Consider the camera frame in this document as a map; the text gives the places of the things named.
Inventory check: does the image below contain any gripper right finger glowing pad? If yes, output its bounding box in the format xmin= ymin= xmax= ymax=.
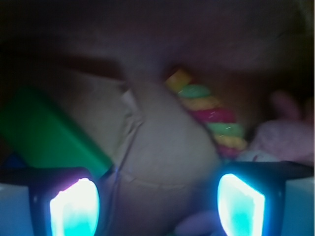
xmin=217 ymin=161 xmax=315 ymax=236

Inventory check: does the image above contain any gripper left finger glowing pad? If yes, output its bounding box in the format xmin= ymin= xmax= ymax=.
xmin=0 ymin=168 xmax=100 ymax=236

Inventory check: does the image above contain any green wooden block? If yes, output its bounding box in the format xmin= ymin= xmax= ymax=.
xmin=0 ymin=88 xmax=113 ymax=178

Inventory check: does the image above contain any pink plush bunny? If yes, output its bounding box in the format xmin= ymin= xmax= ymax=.
xmin=236 ymin=90 xmax=315 ymax=167

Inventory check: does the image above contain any brown paper bag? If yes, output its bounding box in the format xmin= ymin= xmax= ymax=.
xmin=0 ymin=0 xmax=315 ymax=236

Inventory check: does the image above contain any multicolour twisted rope toy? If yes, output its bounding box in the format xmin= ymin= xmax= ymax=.
xmin=165 ymin=68 xmax=247 ymax=160

